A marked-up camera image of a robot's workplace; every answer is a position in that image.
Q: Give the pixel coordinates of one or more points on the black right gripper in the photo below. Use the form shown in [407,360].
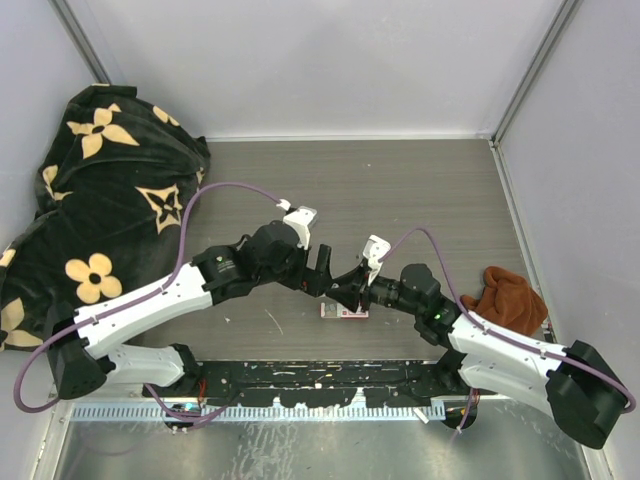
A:
[351,296]

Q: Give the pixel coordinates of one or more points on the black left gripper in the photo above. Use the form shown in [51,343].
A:
[312,282]

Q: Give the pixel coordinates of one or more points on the red white staple box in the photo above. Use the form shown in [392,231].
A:
[338,311]

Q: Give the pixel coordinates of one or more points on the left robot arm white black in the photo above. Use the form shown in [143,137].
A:
[90,348]

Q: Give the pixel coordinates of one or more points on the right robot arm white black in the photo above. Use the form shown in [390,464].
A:
[573,384]

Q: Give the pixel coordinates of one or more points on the white staple remover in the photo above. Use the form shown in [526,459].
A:
[374,242]

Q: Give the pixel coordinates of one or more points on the brown cloth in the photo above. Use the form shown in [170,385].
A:
[509,301]

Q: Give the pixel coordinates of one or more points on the black floral blanket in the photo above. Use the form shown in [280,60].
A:
[111,193]

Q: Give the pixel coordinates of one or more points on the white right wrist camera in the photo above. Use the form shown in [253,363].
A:
[375,261]

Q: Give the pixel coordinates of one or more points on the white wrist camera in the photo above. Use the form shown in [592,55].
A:
[301,220]
[375,261]

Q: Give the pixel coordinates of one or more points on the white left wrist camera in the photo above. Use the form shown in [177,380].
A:
[301,220]

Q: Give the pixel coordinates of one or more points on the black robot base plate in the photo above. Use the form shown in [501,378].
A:
[391,383]

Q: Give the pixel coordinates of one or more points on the white slotted cable duct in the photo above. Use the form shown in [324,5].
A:
[149,412]

